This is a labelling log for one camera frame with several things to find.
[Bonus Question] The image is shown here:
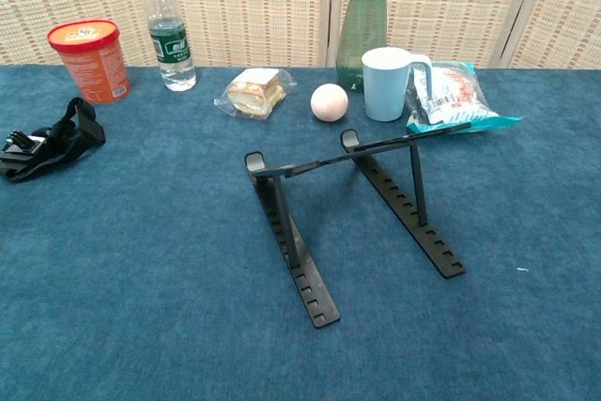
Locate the black folding laptop stand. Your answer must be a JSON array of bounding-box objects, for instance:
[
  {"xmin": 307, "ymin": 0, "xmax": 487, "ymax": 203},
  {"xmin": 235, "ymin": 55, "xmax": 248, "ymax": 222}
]
[{"xmin": 243, "ymin": 121, "xmax": 472, "ymax": 329}]

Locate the pale pink ball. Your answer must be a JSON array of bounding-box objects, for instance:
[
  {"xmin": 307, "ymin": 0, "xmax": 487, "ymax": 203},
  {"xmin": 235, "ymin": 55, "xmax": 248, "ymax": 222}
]
[{"xmin": 310, "ymin": 83, "xmax": 349, "ymax": 122}]

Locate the plastic wrapped sandwich bread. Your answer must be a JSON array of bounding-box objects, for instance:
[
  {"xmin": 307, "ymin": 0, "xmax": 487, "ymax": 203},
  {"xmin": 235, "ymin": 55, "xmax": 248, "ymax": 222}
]
[{"xmin": 213, "ymin": 67, "xmax": 298, "ymax": 120}]

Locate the light blue mug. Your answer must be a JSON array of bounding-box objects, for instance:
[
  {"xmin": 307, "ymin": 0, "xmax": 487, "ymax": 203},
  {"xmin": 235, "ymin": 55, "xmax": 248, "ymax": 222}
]
[{"xmin": 361, "ymin": 47, "xmax": 433, "ymax": 123}]

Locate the woven folding screen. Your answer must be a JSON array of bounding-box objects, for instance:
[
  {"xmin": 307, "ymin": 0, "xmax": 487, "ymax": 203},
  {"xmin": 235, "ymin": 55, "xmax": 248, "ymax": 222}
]
[{"xmin": 0, "ymin": 0, "xmax": 601, "ymax": 69}]

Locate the white teal snack bag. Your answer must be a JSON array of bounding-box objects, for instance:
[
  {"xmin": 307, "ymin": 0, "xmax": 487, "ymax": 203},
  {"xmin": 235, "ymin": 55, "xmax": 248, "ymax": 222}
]
[{"xmin": 406, "ymin": 60, "xmax": 524, "ymax": 135}]

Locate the blue felt table cover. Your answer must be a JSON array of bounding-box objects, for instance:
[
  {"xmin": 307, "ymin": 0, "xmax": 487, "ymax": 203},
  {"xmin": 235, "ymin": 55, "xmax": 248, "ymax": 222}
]
[{"xmin": 0, "ymin": 64, "xmax": 601, "ymax": 401}]

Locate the clear bottle with green label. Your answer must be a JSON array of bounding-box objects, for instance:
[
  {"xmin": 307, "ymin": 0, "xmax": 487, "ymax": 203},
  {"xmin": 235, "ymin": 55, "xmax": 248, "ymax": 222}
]
[{"xmin": 139, "ymin": 0, "xmax": 197, "ymax": 92}]

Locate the orange canister with red lid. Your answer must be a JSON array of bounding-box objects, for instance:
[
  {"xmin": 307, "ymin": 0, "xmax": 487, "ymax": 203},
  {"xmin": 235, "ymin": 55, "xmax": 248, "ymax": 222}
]
[{"xmin": 46, "ymin": 19, "xmax": 131, "ymax": 105}]

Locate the black camera strap mount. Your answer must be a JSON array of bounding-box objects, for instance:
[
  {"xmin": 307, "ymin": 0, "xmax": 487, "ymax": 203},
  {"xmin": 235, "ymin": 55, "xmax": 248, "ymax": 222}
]
[{"xmin": 0, "ymin": 97, "xmax": 106, "ymax": 182}]

